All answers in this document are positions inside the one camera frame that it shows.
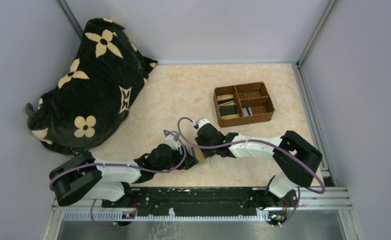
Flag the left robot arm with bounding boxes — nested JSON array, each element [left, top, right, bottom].
[[49, 144, 204, 207]]

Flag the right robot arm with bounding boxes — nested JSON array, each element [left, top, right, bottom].
[[195, 122, 323, 200]]

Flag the cards in basket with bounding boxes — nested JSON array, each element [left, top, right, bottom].
[[216, 94, 240, 120]]

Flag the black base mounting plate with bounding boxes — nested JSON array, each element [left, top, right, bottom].
[[101, 187, 298, 217]]

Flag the brown woven divided basket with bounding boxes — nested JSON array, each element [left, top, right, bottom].
[[213, 81, 275, 128]]

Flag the black floral blanket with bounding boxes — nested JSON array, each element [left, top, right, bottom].
[[25, 18, 158, 156]]

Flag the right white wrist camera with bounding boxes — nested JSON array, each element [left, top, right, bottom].
[[192, 118, 210, 130]]

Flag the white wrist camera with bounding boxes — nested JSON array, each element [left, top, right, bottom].
[[192, 118, 210, 130], [163, 129, 181, 150]]

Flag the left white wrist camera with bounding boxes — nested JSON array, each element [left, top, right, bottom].
[[163, 129, 181, 150]]

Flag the aluminium frame rail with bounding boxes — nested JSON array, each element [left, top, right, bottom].
[[296, 0, 353, 210]]

